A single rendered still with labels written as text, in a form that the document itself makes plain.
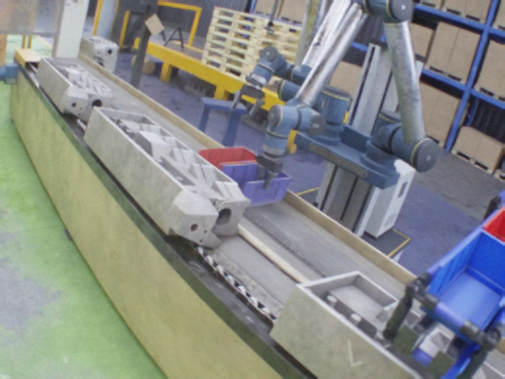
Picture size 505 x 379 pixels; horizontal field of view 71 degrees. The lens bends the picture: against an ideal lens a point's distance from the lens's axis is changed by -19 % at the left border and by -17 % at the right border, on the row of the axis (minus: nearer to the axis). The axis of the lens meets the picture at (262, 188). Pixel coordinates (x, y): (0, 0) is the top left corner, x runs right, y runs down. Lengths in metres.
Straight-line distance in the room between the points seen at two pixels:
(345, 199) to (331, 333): 2.08
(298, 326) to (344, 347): 0.16
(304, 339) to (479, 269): 0.53
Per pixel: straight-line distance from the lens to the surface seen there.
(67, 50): 6.01
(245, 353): 1.42
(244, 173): 2.22
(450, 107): 10.34
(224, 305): 1.42
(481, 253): 1.15
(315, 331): 1.18
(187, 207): 1.50
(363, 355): 1.12
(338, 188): 3.16
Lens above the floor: 1.67
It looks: 23 degrees down
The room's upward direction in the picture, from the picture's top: 16 degrees clockwise
